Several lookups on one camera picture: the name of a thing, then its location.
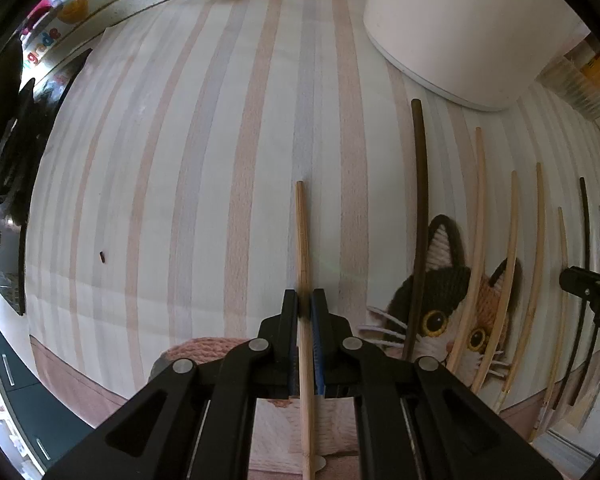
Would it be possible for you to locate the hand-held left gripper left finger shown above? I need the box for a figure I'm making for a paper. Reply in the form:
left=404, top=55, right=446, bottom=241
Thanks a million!
left=45, top=289, right=301, bottom=480

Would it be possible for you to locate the black appliance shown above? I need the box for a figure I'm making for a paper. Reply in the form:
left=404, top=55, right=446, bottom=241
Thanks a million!
left=0, top=77, right=48, bottom=231

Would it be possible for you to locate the striped cat print placemat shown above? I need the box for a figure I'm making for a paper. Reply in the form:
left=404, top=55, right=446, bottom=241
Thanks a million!
left=19, top=0, right=600, bottom=476

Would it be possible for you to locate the clear plastic packet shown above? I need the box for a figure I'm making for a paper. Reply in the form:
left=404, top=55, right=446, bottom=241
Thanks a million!
left=545, top=42, right=600, bottom=121

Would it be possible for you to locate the dark green cabinet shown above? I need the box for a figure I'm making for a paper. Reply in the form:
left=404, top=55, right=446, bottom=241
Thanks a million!
left=0, top=305, right=98, bottom=476

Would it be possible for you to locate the fruit sticker decoration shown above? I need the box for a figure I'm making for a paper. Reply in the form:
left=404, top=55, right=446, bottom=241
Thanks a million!
left=22, top=27, right=63, bottom=68

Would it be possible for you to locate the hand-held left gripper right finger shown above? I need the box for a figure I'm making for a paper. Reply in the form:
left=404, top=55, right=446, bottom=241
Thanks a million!
left=312, top=288, right=563, bottom=480

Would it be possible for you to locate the thick dark brown chopstick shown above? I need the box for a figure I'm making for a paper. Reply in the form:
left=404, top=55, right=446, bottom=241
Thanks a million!
left=401, top=99, right=429, bottom=361

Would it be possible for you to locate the white pot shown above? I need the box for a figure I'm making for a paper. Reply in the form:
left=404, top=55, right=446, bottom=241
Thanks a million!
left=363, top=0, right=593, bottom=112

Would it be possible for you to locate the light wooden chopstick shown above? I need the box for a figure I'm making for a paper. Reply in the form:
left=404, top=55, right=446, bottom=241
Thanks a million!
left=470, top=170, right=521, bottom=392
left=295, top=181, right=317, bottom=480
left=497, top=162, right=547, bottom=411
left=529, top=206, right=570, bottom=443

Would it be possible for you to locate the yellow fruit magnet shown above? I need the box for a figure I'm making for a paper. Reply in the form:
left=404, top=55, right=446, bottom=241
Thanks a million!
left=57, top=0, right=91, bottom=23

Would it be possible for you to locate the pink magnet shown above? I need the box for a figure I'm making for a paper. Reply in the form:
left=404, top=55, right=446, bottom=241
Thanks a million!
left=27, top=0, right=63, bottom=36

